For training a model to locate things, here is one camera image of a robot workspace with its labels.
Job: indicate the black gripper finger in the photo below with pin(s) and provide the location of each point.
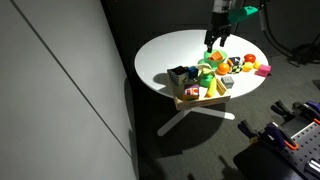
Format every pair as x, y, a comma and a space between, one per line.
208, 38
224, 40

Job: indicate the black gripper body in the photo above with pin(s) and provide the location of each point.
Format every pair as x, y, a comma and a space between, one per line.
220, 23

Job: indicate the orange toy block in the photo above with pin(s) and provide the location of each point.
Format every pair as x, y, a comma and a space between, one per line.
216, 56

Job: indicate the checkered plush block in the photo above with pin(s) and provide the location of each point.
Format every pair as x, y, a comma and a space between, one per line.
236, 65

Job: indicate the green toy block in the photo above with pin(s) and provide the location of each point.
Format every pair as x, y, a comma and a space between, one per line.
206, 81

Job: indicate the black white plush block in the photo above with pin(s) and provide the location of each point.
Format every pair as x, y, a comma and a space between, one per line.
178, 76

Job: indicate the pink block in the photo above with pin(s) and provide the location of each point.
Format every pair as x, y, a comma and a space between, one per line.
264, 70

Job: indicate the wooden box tray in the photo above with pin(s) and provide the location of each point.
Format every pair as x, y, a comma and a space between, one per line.
206, 100

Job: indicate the green plastic bowl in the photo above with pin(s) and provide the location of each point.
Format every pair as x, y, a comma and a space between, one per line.
213, 63

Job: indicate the orange ball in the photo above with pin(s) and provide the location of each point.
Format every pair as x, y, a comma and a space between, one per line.
223, 68

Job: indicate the red toy tomato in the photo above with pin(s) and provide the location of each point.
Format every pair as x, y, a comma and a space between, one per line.
249, 58

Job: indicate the yellow orange toy fruit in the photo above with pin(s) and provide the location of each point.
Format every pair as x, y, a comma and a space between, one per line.
247, 67

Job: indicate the blue cube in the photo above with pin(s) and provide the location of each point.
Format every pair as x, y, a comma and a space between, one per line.
193, 72

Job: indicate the small yellow toy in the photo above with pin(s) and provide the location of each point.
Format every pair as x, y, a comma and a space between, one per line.
256, 64

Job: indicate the grey cube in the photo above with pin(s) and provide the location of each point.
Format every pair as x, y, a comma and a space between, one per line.
228, 82

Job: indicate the yellow toy banana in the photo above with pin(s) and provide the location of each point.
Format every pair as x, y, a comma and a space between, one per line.
211, 88

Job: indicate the white table base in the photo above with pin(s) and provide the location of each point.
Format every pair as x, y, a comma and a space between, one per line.
230, 116

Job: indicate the black bag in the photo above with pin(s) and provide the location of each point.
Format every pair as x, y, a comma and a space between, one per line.
305, 53

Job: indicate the grey pegboard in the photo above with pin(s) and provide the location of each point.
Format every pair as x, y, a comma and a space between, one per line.
306, 143

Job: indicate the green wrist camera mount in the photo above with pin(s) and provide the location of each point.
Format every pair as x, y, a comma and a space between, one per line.
241, 14

